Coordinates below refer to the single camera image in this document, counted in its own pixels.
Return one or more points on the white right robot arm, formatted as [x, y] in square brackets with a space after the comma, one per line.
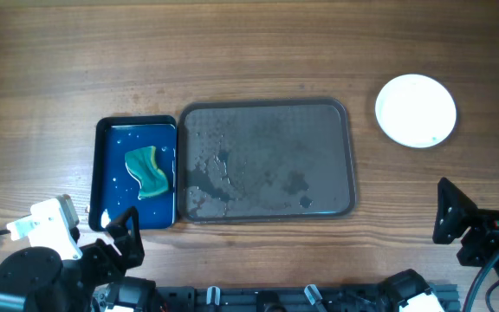
[491, 265]

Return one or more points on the blue water tray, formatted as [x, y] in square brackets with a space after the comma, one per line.
[113, 190]

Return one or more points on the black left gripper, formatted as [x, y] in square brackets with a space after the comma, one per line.
[112, 263]

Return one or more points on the white plate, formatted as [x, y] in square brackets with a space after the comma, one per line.
[415, 111]

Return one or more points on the green yellow sponge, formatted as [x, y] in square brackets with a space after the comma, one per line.
[142, 166]

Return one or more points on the dark brown serving tray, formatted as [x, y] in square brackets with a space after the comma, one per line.
[265, 161]

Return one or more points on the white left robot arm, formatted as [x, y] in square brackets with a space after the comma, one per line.
[37, 279]

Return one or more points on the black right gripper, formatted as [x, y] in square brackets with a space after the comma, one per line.
[473, 234]

